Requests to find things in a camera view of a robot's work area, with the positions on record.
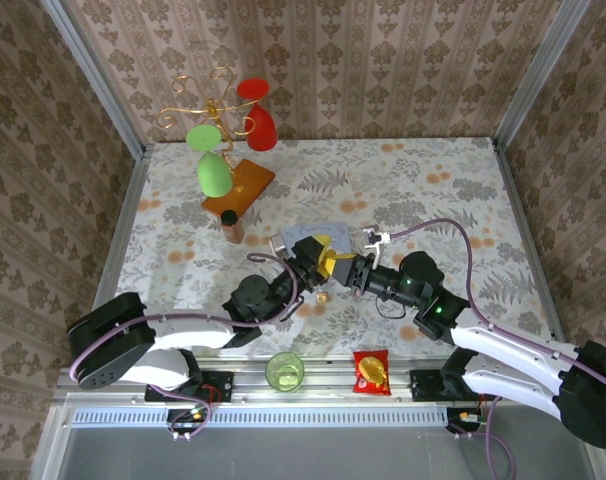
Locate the pale blue cartoon card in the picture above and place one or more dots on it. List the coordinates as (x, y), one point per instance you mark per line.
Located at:
(328, 230)

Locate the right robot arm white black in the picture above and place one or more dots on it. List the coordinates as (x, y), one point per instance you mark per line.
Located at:
(513, 360)

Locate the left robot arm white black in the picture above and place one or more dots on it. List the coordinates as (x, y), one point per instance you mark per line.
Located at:
(193, 335)

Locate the brown spice bottle black cap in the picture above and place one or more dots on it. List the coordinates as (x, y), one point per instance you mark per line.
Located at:
(231, 231)

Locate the green translucent cup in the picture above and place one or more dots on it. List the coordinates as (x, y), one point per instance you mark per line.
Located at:
(284, 372)

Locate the red snack packet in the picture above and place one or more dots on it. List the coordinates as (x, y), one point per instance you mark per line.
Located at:
(372, 372)

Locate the red plastic wine glass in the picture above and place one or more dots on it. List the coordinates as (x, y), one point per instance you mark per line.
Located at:
(260, 132)

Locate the green plastic wine glass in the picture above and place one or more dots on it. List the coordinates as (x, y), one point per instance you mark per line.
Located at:
(214, 175)

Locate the black connector box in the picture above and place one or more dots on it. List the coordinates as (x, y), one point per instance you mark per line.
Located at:
(185, 419)
(465, 419)

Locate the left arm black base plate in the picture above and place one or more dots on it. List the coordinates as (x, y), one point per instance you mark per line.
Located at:
(218, 387)

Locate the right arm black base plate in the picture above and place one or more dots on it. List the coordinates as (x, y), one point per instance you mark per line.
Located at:
(425, 387)

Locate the aluminium front rail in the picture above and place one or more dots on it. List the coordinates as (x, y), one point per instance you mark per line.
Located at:
(328, 385)

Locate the aluminium frame post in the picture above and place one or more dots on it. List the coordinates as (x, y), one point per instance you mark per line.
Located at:
(98, 75)
(543, 70)

